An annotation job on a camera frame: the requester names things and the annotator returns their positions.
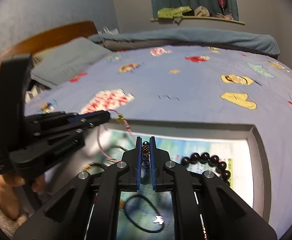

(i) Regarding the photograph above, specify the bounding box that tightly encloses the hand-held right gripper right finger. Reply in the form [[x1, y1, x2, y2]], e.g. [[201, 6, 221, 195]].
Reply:
[[150, 136, 278, 240]]

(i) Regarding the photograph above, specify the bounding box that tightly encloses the striped pillow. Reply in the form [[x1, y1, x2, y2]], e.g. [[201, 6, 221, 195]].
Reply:
[[24, 85, 46, 103]]

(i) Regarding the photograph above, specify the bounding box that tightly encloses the pink cloth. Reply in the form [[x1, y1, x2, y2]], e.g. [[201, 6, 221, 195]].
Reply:
[[215, 12, 235, 20]]

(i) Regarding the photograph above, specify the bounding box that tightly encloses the gold oval hair clip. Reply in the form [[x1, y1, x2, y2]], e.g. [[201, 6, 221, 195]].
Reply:
[[82, 164, 104, 173]]

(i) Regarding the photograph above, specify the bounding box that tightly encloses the wooden headboard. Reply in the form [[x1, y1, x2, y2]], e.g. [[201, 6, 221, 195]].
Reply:
[[0, 21, 98, 130]]

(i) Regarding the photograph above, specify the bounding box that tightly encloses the grey-blue pillow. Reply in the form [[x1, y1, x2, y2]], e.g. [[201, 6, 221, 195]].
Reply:
[[31, 37, 114, 85]]

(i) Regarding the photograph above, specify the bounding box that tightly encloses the red string bracelet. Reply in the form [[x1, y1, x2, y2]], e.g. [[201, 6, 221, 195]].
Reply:
[[97, 109, 136, 163]]

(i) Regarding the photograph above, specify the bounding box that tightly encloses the beige plush toy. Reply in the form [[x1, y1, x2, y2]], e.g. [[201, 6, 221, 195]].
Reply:
[[194, 6, 210, 17]]

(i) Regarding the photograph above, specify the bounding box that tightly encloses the grey cardboard box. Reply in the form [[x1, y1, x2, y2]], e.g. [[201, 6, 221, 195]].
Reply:
[[44, 119, 272, 240]]

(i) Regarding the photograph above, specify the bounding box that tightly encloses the teal blanket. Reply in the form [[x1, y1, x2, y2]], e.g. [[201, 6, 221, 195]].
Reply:
[[87, 28, 280, 55]]

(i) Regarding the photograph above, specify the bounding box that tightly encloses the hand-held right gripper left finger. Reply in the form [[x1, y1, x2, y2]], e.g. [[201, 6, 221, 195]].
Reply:
[[12, 136, 143, 240]]

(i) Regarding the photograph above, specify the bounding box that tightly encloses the grey blanket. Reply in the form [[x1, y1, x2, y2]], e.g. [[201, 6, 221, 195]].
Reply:
[[102, 39, 166, 50]]

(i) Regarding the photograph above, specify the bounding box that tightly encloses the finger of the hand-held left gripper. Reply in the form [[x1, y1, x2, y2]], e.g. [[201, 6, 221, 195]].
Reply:
[[32, 116, 111, 143], [24, 111, 111, 127]]

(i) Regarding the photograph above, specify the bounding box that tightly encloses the green cloth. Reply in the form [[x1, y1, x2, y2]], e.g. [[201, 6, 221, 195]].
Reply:
[[157, 6, 193, 25]]

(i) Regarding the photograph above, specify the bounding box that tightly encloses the blue bead bracelet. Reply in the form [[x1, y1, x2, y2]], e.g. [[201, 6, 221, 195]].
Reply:
[[141, 141, 151, 178]]

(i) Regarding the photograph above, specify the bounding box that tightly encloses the yellow pillow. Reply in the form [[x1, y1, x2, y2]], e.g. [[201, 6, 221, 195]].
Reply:
[[32, 48, 59, 64]]

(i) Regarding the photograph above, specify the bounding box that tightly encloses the black bead bracelet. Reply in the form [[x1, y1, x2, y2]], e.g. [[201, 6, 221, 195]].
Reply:
[[181, 152, 233, 188]]

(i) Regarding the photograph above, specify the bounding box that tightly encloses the wooden window shelf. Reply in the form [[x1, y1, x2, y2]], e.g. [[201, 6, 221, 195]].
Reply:
[[150, 15, 245, 25]]

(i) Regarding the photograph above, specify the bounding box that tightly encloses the person's left hand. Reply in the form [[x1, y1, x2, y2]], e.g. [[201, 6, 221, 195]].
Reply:
[[0, 171, 47, 220]]

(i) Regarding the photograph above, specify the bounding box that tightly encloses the black hair tie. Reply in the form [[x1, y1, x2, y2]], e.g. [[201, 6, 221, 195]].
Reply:
[[124, 194, 165, 232]]

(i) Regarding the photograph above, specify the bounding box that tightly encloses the printed paper sheet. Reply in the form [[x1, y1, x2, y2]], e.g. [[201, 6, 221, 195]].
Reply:
[[48, 129, 255, 240]]

